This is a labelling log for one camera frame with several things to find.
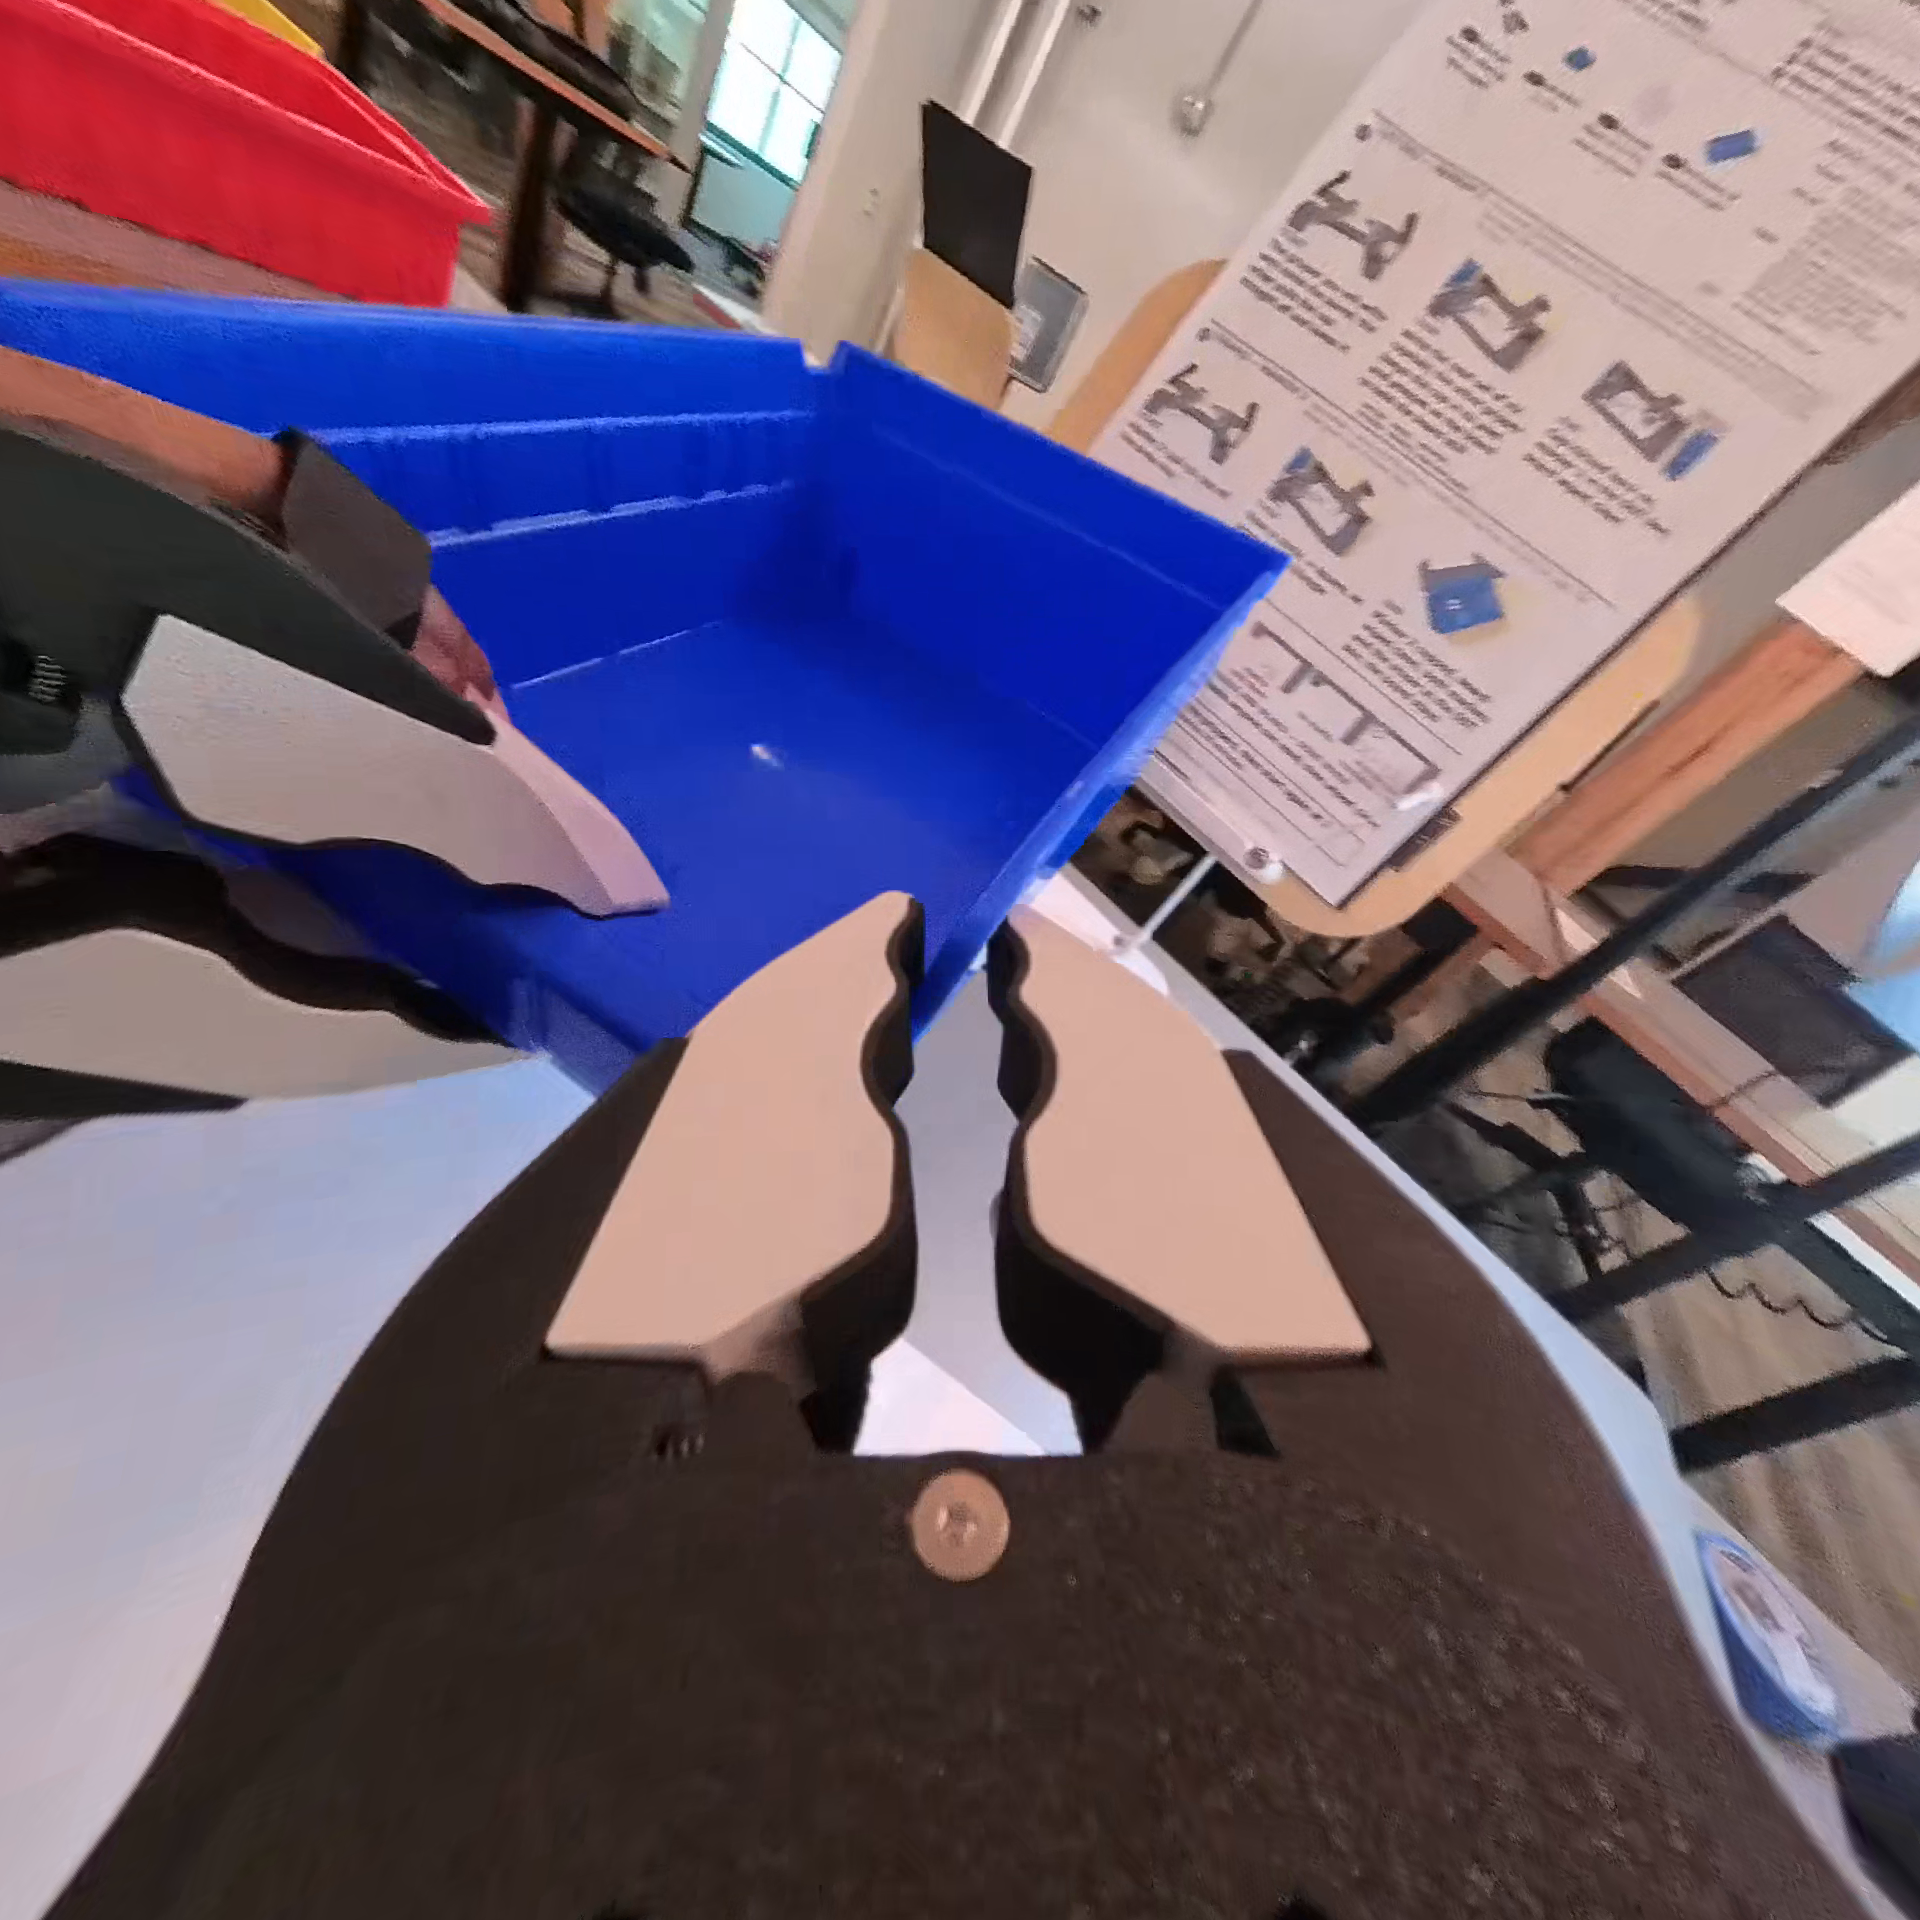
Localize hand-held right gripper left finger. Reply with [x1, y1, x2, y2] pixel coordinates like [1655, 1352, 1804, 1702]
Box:
[547, 896, 922, 1367]

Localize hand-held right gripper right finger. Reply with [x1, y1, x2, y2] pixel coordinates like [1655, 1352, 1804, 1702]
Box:
[992, 916, 1375, 1376]

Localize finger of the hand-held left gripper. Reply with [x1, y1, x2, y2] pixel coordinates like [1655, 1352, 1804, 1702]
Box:
[114, 615, 672, 920]
[0, 910, 518, 1117]

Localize blue open-front storage bin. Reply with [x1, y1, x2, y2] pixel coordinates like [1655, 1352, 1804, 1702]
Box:
[0, 278, 1292, 1087]

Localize person's left hand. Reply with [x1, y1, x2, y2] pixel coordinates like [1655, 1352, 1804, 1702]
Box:
[0, 344, 504, 713]

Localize red storage bin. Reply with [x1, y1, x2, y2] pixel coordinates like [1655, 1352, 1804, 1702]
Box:
[0, 0, 491, 309]

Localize office desk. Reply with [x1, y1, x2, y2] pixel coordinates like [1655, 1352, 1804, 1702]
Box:
[416, 0, 686, 309]

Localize wooden desk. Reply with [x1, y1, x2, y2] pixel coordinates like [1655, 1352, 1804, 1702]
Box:
[1502, 615, 1920, 902]

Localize blue tape roll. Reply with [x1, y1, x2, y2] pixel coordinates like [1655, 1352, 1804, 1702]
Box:
[1690, 1524, 1848, 1751]

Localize black monitor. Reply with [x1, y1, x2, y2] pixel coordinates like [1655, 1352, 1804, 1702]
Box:
[917, 101, 1039, 311]

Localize white paper sign board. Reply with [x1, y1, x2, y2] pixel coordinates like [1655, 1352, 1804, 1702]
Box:
[1051, 0, 1920, 941]

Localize black metal desk frame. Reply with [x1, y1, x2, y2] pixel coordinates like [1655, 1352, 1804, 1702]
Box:
[1320, 716, 1920, 1479]

